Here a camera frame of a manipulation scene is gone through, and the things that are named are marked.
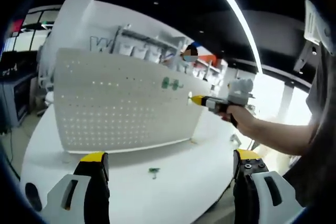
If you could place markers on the orange sign panel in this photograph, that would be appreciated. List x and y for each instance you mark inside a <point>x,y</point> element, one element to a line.
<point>210,58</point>

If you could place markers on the metal shelf rack with bins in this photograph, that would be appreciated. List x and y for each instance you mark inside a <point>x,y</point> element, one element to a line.
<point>141,37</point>

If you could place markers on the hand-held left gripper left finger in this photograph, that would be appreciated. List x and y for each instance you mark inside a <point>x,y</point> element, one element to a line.
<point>86,197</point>

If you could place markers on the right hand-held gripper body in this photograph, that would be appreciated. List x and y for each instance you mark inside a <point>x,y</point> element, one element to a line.
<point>240,93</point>

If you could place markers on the ceiling air conditioner unit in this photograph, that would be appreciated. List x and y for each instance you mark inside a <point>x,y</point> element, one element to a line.
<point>312,24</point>

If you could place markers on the grey cabinet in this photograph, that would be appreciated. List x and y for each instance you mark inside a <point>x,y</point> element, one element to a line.
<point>18,98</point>

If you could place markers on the small metal bracket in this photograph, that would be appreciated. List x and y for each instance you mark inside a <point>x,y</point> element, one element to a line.
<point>235,138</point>

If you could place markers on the curved ceiling light strip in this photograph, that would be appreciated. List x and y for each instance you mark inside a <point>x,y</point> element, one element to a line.
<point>241,9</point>

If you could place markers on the green hook assembly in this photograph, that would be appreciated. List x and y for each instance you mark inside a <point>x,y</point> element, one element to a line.
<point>165,82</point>
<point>175,84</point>
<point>154,171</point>
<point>190,100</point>

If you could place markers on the black oval table grommet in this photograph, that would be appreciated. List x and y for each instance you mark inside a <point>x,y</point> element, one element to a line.
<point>32,196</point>

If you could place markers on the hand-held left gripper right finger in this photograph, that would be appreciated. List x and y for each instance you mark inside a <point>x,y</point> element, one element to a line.
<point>252,200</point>

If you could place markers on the person's right hand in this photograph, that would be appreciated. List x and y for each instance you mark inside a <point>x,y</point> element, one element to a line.
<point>244,120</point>

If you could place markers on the white perforated mounting plate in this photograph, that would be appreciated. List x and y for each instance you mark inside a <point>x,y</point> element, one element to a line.
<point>110,108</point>

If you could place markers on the white chair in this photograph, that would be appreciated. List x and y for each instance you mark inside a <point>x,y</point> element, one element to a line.
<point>48,95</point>

